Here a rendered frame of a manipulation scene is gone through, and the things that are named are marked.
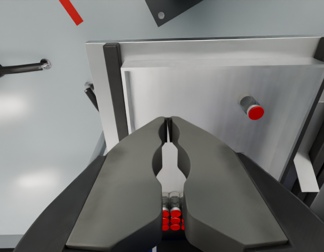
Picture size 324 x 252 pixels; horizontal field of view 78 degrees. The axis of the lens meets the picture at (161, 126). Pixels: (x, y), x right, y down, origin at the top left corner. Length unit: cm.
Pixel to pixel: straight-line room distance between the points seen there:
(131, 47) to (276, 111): 25
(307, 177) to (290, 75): 18
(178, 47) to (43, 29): 109
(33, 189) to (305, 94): 201
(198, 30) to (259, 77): 89
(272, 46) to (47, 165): 170
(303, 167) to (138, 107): 31
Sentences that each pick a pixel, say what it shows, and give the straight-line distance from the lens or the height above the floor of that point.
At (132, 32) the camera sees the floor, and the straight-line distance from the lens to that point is 119.
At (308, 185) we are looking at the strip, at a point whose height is 93.
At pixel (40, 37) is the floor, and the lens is 134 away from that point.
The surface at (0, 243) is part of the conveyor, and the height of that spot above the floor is 87.
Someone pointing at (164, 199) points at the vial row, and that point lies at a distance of 43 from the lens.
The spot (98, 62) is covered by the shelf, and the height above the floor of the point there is 88.
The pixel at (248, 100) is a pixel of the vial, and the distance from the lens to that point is 31.
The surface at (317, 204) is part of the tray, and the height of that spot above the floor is 88.
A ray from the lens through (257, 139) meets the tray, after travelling 39.
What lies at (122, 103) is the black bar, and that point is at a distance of 30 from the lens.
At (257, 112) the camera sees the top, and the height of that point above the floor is 93.
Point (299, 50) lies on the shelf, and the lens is 35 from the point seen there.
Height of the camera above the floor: 117
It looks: 58 degrees down
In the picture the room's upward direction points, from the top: 179 degrees clockwise
